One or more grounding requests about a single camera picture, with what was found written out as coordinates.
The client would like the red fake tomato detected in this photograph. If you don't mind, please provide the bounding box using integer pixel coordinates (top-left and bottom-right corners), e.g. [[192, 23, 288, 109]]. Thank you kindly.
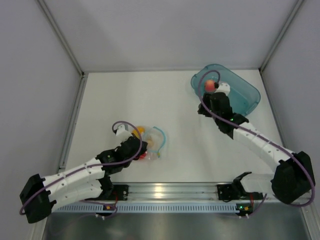
[[139, 152, 147, 160]]

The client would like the pink fake peach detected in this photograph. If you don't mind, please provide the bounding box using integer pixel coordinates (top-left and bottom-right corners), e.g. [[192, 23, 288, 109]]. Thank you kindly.
[[204, 79, 217, 93]]

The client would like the yellow green fake mango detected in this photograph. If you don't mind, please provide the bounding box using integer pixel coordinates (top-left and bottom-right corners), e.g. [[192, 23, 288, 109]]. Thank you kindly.
[[131, 126, 146, 137]]

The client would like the clear zip top bag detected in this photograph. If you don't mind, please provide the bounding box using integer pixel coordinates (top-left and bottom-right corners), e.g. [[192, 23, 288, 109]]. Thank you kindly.
[[141, 126, 167, 160]]

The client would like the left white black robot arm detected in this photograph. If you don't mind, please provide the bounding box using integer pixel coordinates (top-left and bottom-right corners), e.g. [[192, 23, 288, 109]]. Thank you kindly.
[[19, 135, 148, 224]]

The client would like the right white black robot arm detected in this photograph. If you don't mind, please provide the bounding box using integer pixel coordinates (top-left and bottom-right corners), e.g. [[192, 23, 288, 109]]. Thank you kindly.
[[198, 92, 316, 205]]

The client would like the teal plastic bin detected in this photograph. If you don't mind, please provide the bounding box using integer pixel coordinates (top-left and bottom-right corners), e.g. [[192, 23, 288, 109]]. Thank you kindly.
[[190, 64, 261, 116]]

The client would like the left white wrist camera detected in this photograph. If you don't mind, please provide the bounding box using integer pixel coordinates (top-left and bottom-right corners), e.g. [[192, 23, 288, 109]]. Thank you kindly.
[[115, 124, 132, 138]]

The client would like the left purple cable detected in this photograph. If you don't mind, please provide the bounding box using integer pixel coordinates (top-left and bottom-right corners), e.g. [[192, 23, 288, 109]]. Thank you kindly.
[[19, 120, 144, 216]]

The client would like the purple cable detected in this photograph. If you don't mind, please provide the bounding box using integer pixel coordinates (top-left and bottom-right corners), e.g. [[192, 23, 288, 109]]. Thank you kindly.
[[19, 120, 144, 216], [197, 69, 316, 207]]

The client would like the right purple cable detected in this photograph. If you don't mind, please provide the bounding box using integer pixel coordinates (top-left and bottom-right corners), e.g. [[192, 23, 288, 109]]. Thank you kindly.
[[197, 69, 316, 207]]

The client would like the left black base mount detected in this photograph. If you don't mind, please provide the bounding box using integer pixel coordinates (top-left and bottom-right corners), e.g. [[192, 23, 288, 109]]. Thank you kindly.
[[108, 184, 129, 201]]

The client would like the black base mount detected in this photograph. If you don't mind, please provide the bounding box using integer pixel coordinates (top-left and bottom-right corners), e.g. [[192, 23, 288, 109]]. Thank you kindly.
[[216, 184, 240, 203], [108, 184, 129, 201]]

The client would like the aluminium mounting rail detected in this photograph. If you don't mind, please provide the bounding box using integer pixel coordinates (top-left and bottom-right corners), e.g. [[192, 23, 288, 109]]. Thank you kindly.
[[104, 181, 311, 201]]

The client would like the slotted cable duct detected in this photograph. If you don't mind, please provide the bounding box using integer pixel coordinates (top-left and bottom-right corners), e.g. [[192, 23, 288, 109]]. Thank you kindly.
[[54, 202, 251, 214]]

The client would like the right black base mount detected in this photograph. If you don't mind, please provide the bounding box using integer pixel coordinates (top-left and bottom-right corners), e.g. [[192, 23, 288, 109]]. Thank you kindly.
[[216, 184, 240, 203]]

